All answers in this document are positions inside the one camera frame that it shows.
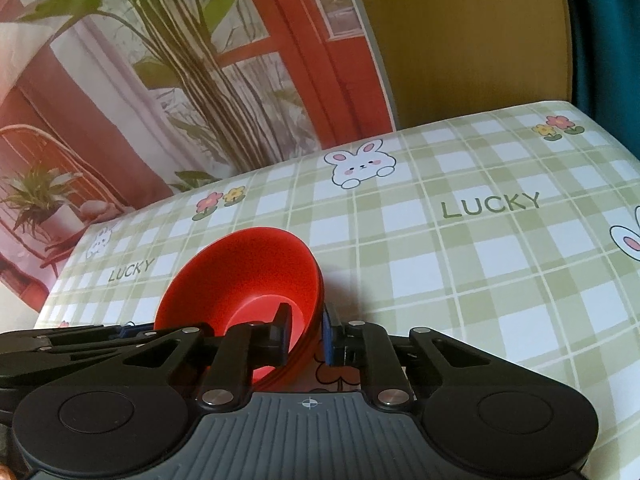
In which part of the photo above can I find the printed plant backdrop cloth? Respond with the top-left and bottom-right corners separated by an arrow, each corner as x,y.
0,0 -> 399,322

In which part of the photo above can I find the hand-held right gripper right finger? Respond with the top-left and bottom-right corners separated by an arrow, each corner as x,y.
322,302 -> 501,408

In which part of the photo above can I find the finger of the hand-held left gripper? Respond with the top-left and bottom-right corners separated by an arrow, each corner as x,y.
37,324 -> 160,361

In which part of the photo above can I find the teal curtain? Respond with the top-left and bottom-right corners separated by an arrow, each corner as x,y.
565,0 -> 640,122

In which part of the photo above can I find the orange bowl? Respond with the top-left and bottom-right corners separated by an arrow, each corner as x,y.
250,229 -> 327,393

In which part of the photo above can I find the green checked tablecloth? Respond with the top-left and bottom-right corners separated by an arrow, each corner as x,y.
34,101 -> 640,480

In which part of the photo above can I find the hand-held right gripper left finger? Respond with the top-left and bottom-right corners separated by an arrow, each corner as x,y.
121,302 -> 294,409

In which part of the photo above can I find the red bowl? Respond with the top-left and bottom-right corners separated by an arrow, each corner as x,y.
154,227 -> 321,391

